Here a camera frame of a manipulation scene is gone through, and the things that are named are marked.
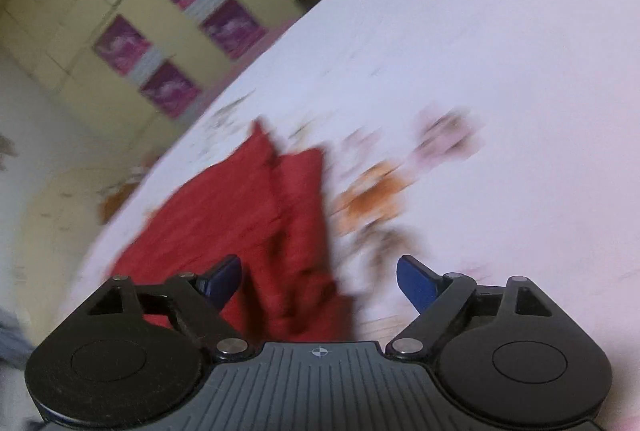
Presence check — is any red down jacket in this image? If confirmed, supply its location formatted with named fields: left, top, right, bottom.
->
left=102, top=120, right=362, bottom=345

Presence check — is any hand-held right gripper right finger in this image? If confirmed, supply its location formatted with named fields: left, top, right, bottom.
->
left=385, top=255, right=556, bottom=359

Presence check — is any cream curved headboard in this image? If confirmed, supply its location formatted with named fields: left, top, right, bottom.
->
left=10, top=158, right=168, bottom=317

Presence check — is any floral white bed sheet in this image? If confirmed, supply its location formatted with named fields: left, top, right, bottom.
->
left=75, top=0, right=640, bottom=431

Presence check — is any grey curtain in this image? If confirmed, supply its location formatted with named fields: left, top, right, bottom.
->
left=0, top=307, right=30, bottom=364

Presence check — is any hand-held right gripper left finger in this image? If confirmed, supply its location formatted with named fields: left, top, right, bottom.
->
left=87, top=255, right=255, bottom=360

